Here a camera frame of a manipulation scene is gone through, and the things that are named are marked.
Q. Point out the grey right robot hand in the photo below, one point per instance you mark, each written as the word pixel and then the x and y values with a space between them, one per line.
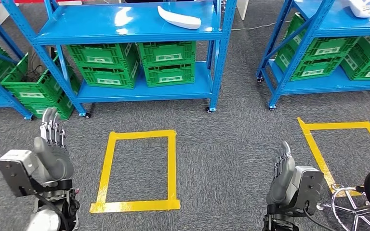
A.
pixel 280 185

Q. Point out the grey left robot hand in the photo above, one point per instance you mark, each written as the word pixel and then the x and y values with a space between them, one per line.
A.
pixel 55 161

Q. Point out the white plastic panel part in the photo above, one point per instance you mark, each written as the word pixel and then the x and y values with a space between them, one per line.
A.
pixel 180 19

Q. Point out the yellow floor tape square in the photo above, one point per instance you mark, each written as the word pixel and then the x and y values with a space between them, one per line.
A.
pixel 134 205
pixel 316 153

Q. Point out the red barrier belt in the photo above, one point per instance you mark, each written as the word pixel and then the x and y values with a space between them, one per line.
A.
pixel 28 1

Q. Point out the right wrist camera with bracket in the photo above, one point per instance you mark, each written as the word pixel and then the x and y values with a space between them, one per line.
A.
pixel 309 188

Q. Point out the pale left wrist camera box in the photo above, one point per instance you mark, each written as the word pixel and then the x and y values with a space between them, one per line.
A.
pixel 14 172

